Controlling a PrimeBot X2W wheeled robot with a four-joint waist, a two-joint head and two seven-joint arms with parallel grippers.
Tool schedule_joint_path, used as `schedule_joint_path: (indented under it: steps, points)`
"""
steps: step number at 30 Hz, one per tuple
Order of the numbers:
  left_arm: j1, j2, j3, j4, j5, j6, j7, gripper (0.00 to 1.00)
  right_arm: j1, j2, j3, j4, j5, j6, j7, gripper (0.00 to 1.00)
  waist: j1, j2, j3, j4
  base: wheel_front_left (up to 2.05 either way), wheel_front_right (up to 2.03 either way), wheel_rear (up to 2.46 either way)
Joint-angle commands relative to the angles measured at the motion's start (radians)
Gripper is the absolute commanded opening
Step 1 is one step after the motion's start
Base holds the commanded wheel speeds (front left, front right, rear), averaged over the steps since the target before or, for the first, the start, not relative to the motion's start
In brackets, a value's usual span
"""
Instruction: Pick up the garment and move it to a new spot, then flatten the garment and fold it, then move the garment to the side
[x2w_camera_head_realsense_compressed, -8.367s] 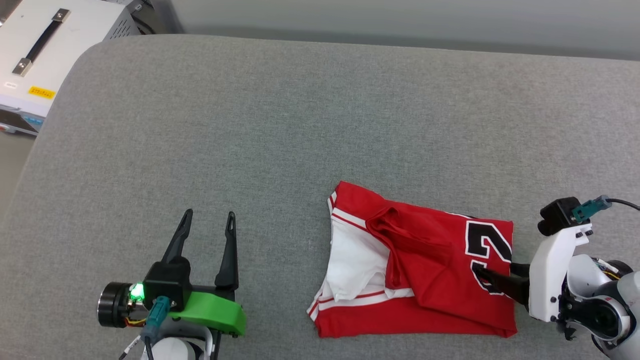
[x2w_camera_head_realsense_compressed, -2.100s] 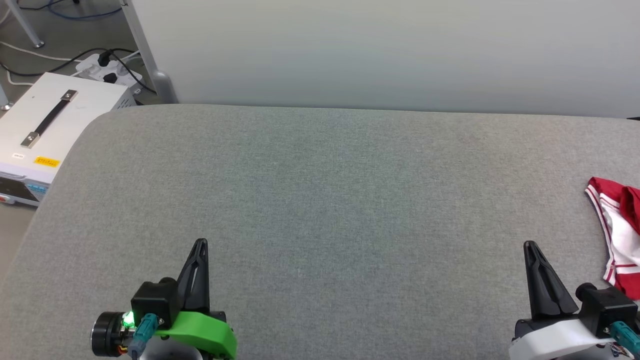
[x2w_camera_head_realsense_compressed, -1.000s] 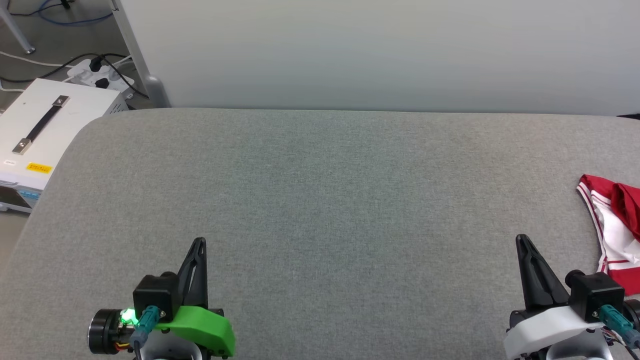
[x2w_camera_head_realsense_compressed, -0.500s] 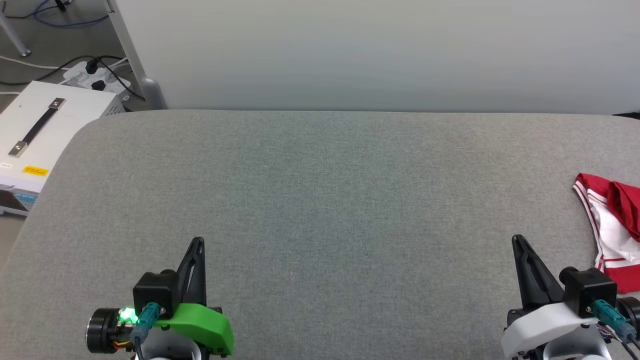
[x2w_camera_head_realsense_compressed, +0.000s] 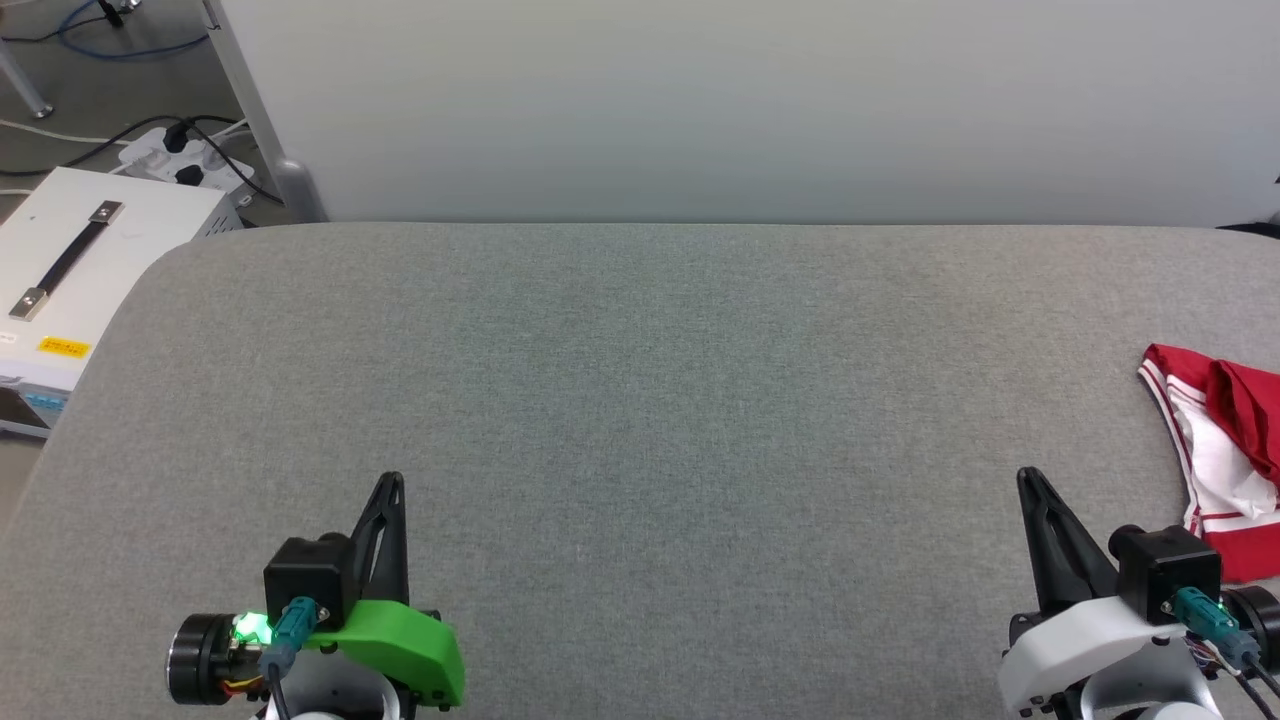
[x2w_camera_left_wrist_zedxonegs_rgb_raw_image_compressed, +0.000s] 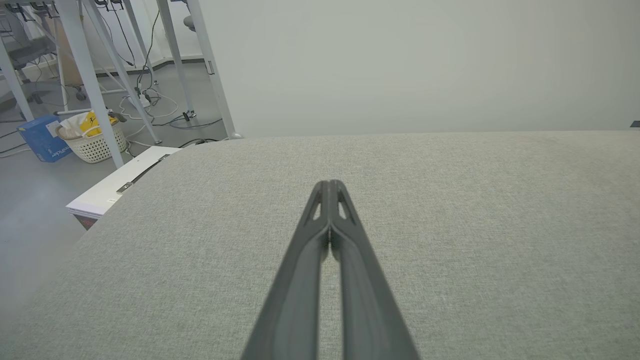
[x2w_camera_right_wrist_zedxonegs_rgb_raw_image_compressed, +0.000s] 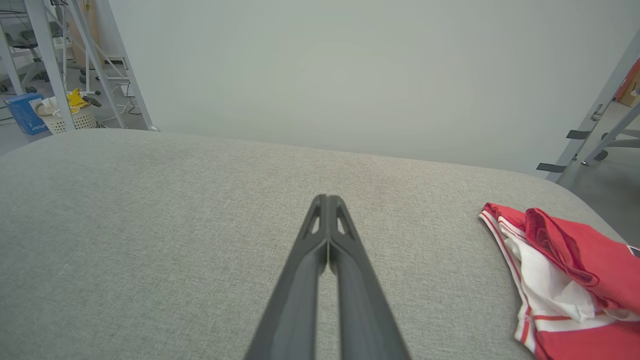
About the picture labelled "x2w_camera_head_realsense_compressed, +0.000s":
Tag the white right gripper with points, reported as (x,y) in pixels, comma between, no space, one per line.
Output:
(1070,645)

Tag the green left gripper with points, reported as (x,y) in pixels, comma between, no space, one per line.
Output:
(410,645)

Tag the red and white shirt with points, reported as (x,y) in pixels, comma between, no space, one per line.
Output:
(1245,420)

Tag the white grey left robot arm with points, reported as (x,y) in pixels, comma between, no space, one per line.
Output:
(335,700)

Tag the yellow warning label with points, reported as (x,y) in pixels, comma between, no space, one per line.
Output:
(64,347)

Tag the white equipment box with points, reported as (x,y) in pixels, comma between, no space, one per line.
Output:
(120,250)

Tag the black power plug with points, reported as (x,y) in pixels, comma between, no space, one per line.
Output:
(189,176)
(177,137)

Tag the white power strip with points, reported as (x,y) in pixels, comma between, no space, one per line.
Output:
(150,160)

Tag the white partition panel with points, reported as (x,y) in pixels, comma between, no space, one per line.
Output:
(750,110)

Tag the grey metal furniture leg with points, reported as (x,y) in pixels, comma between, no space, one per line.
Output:
(30,95)

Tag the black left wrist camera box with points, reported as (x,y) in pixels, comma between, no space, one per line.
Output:
(305,575)

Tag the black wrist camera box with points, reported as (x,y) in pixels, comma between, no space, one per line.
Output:
(305,575)
(1165,560)

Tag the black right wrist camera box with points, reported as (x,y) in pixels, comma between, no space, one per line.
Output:
(1165,560)

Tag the grey metal partition post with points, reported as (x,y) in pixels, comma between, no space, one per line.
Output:
(295,190)

